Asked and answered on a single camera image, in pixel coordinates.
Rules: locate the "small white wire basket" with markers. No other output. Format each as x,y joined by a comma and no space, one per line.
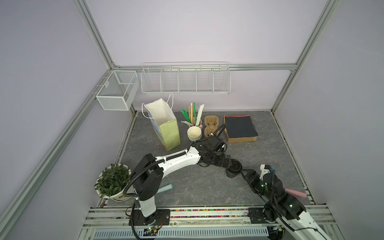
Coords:
118,91

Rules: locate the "cardboard box of napkins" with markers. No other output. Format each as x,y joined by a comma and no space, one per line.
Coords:
240,128

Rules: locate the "purple pink spatula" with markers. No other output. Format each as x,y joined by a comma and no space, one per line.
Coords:
296,193

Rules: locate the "white wrapped straw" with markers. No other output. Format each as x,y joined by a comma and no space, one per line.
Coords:
200,111

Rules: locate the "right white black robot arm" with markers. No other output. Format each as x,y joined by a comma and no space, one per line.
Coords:
281,207

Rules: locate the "white ribbed cable duct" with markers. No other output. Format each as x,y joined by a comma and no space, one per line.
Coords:
184,233

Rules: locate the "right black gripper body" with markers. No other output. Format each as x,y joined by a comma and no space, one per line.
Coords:
257,185

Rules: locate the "teal plastic scoop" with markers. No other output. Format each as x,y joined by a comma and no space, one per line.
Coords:
165,188

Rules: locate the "green wrapped straw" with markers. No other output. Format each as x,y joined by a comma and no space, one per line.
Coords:
194,113
186,115

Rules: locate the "brown wrapped straw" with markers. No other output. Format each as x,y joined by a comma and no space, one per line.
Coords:
190,108

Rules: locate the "white green paper bag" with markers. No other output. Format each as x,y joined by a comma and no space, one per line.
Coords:
164,122

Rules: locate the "potted green plant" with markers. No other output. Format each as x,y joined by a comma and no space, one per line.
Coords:
111,182

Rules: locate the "stack of paper cups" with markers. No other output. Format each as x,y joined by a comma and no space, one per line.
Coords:
194,133

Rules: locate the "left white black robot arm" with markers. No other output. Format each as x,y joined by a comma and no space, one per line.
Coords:
145,179

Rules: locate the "brown pulp cup carriers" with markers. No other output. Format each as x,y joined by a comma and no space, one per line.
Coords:
211,125

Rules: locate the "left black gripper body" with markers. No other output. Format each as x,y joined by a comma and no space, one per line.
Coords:
219,160

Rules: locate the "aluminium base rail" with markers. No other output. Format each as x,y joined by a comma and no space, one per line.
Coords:
117,218

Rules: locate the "long white wire basket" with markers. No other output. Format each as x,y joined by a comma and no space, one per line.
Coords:
192,78

